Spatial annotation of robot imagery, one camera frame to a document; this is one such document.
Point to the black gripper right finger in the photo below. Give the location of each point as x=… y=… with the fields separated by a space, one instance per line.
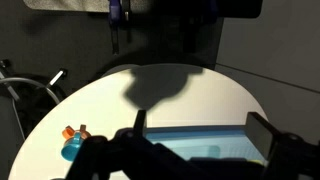
x=263 y=136

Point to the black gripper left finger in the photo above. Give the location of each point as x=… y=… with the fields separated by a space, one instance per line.
x=140 y=123

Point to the blue toy cup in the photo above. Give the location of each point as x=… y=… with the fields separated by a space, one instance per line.
x=70 y=150

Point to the light blue toy sink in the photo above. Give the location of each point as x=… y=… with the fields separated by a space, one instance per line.
x=200 y=140

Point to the orange toy cup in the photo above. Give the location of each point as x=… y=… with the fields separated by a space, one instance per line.
x=68 y=134

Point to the black tipped silver rod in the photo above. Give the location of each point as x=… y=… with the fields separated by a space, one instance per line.
x=57 y=78
x=9 y=87

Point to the blue black bar clamp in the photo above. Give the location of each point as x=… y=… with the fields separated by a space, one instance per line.
x=114 y=13

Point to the black mounting stand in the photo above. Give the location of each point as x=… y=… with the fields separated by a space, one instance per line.
x=200 y=8

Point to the grey board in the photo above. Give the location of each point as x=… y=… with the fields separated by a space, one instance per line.
x=66 y=4

